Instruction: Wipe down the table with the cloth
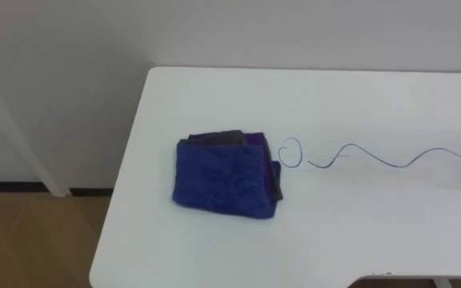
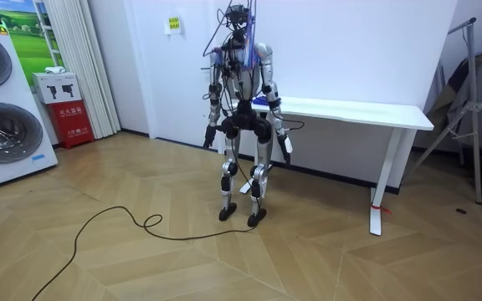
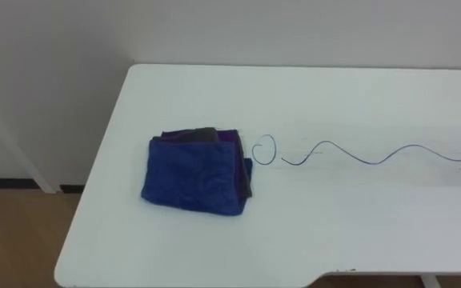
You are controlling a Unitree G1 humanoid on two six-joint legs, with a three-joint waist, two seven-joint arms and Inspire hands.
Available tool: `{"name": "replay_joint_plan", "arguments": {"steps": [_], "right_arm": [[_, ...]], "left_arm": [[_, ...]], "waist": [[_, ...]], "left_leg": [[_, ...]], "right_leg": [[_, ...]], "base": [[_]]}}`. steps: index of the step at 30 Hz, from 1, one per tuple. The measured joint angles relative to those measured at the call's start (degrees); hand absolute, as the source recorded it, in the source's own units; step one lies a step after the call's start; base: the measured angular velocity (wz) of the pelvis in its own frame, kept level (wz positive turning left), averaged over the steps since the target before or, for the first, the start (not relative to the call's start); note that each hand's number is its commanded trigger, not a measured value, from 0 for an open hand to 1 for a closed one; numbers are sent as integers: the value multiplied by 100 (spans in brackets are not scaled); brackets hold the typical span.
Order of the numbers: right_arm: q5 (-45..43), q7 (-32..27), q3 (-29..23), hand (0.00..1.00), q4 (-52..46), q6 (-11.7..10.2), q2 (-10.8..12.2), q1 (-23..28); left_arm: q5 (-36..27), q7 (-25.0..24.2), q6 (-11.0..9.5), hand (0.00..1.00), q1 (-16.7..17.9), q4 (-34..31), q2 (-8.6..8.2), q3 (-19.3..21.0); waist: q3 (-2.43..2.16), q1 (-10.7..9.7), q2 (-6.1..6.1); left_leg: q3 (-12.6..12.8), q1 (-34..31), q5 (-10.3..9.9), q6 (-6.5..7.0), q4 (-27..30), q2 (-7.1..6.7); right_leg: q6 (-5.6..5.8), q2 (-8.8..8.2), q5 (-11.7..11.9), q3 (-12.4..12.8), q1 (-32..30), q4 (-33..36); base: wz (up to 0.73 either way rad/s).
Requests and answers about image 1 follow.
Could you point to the white desk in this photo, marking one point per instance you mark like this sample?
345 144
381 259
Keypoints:
334 224

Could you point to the folded blue cloth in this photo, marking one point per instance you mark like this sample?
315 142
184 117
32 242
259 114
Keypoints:
224 180

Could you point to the white slanted leg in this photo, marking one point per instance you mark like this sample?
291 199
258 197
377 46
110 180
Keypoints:
12 132

